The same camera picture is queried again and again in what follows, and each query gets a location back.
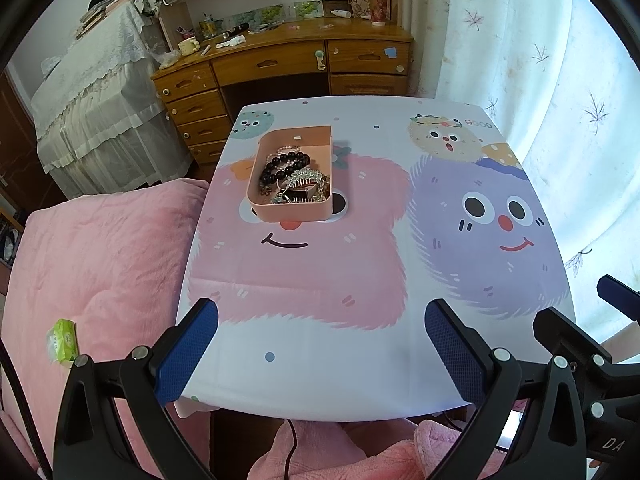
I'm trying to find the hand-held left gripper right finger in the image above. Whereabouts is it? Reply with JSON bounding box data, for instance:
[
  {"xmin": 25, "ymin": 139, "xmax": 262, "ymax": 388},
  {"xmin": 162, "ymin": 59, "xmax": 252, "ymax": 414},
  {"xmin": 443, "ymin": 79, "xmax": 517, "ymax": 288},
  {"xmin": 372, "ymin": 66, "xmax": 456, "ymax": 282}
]
[{"xmin": 424, "ymin": 299, "xmax": 587, "ymax": 480}]

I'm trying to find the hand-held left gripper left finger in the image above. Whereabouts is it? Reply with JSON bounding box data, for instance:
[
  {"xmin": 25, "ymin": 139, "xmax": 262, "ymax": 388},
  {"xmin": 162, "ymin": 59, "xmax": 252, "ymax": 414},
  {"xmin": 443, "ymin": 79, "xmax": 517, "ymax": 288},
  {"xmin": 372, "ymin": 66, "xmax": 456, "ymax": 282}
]
[{"xmin": 52, "ymin": 298, "xmax": 219, "ymax": 480}]

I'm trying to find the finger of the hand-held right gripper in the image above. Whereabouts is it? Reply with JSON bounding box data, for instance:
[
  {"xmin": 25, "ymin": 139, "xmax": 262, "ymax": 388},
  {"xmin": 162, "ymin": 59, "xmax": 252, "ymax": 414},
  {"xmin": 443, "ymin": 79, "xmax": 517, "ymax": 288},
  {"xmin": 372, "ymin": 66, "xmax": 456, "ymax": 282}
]
[
  {"xmin": 531, "ymin": 306, "xmax": 640, "ymax": 411},
  {"xmin": 596, "ymin": 274, "xmax": 640, "ymax": 323}
]

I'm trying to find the pink jewelry box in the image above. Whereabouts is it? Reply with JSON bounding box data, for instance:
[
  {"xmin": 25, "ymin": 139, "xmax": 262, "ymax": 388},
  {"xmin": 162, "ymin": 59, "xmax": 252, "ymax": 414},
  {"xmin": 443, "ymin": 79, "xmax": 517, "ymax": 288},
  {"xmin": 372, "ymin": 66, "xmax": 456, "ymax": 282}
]
[{"xmin": 246, "ymin": 125, "xmax": 335, "ymax": 223}]

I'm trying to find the black bead bracelet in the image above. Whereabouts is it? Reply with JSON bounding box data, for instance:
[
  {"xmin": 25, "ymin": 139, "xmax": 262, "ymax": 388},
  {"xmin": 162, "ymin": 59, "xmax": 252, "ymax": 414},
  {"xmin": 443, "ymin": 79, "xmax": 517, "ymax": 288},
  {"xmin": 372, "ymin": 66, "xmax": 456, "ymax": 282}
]
[{"xmin": 259, "ymin": 149, "xmax": 310, "ymax": 193}]

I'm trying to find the green tissue packet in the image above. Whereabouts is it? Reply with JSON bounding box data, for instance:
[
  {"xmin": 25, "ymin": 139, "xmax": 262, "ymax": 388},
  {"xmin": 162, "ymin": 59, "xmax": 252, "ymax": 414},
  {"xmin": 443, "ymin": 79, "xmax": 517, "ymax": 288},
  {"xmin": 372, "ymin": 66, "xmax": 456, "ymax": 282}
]
[{"xmin": 46, "ymin": 318, "xmax": 80, "ymax": 365}]

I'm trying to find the pink blanket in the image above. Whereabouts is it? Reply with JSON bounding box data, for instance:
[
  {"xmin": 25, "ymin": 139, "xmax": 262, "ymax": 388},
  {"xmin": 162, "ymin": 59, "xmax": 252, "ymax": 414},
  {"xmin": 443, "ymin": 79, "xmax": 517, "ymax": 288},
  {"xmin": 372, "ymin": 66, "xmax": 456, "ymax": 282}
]
[{"xmin": 0, "ymin": 177, "xmax": 211, "ymax": 480}]

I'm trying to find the cartoon printed table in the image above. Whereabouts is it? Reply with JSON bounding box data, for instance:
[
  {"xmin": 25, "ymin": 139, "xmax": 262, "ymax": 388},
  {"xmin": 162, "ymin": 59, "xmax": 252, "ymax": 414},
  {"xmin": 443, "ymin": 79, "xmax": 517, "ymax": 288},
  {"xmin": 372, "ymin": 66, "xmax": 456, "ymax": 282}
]
[{"xmin": 175, "ymin": 95, "xmax": 576, "ymax": 421}]

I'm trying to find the pink fleece clothing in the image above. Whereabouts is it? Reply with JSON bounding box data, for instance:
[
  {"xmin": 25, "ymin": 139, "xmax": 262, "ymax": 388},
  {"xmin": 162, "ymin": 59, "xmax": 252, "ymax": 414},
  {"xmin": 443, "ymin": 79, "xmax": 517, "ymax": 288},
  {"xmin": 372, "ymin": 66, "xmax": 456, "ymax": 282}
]
[{"xmin": 247, "ymin": 417, "xmax": 506, "ymax": 480}]

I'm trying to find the white floral curtain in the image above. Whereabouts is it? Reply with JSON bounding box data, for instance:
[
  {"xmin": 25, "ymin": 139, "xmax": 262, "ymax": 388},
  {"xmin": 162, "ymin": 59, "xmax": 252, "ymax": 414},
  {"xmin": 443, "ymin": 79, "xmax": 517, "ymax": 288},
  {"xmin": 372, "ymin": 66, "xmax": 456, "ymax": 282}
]
[{"xmin": 400, "ymin": 0, "xmax": 640, "ymax": 361}]

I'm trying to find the brown wooden door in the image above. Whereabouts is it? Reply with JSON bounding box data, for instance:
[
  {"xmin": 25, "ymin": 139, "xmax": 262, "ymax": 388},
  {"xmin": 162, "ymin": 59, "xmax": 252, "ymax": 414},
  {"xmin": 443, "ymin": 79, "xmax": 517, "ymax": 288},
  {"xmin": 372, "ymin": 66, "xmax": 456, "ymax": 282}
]
[{"xmin": 0, "ymin": 70, "xmax": 51, "ymax": 211}]

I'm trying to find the white lace piano cover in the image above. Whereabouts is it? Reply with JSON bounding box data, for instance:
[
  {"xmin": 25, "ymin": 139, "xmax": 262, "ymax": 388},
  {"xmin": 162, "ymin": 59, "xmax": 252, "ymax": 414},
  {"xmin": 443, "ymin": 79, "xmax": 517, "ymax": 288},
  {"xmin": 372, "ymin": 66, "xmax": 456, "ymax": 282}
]
[{"xmin": 30, "ymin": 0, "xmax": 196, "ymax": 201}]

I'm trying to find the wooden desk with drawers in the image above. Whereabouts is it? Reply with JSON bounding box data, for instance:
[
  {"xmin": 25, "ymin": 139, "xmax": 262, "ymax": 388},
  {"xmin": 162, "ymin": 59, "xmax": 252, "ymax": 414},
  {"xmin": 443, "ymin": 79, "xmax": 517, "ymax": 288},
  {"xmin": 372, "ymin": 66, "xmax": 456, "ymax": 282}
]
[{"xmin": 151, "ymin": 17, "xmax": 416, "ymax": 166}]

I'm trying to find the wooden desk with hutch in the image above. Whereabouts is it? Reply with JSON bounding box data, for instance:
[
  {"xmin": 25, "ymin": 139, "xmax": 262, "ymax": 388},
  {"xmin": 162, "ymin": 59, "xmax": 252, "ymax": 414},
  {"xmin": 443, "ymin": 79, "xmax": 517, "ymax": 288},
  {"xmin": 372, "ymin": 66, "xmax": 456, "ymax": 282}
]
[{"xmin": 141, "ymin": 0, "xmax": 401, "ymax": 56}]

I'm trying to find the stack of books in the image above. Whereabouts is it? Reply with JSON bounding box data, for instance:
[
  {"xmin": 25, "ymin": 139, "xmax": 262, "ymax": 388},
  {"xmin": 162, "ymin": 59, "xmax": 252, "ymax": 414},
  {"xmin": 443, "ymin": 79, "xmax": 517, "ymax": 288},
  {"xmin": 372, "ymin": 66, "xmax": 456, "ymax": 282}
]
[{"xmin": 75, "ymin": 0, "xmax": 143, "ymax": 36}]

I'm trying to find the red patterned paper cup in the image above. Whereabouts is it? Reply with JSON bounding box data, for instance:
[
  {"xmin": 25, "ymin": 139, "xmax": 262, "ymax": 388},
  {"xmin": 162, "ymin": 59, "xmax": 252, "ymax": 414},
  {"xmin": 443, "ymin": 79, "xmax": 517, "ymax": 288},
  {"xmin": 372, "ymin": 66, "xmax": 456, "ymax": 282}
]
[{"xmin": 368, "ymin": 0, "xmax": 391, "ymax": 27}]

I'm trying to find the black cable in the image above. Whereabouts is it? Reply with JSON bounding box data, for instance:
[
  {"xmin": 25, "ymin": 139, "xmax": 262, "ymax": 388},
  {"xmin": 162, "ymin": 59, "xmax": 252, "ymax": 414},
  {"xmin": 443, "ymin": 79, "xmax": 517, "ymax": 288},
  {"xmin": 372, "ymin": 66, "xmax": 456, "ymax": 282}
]
[{"xmin": 282, "ymin": 417, "xmax": 301, "ymax": 480}]

